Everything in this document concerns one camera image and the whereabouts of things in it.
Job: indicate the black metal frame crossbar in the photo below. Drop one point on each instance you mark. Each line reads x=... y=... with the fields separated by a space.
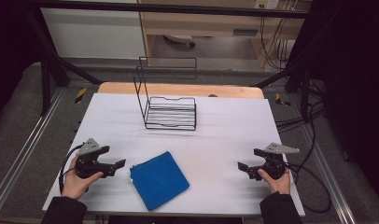
x=178 y=9

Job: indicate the light wooden desk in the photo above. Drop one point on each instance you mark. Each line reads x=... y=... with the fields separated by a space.
x=209 y=25

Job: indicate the person's left hand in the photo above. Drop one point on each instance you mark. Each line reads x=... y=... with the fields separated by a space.
x=74 y=183

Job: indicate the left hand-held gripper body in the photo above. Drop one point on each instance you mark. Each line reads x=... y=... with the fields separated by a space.
x=86 y=165

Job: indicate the yellow black tape strip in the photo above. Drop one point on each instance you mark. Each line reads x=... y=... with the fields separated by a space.
x=281 y=100
x=80 y=95

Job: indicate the office chair base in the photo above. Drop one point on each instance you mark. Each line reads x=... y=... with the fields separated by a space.
x=179 y=39

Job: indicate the aluminium floor rail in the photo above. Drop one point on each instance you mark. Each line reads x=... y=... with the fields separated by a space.
x=25 y=146
x=330 y=180

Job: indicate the blue towel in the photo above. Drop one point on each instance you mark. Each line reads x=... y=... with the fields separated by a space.
x=159 y=182

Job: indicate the white wall socket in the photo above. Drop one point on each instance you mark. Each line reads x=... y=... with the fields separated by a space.
x=267 y=3

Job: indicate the white cabinet panel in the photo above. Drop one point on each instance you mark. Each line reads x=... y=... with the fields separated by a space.
x=94 y=34

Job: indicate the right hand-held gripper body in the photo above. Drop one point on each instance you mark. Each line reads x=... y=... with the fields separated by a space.
x=273 y=165

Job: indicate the black curtain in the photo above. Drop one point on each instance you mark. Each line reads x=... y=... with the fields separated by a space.
x=355 y=77
x=10 y=46

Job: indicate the white table sheet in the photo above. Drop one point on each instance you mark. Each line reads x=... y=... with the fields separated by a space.
x=215 y=137

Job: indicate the person's right hand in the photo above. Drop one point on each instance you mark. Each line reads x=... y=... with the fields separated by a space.
x=279 y=185

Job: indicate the black metal frame strut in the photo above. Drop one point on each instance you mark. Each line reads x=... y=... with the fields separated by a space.
x=46 y=84
x=305 y=90

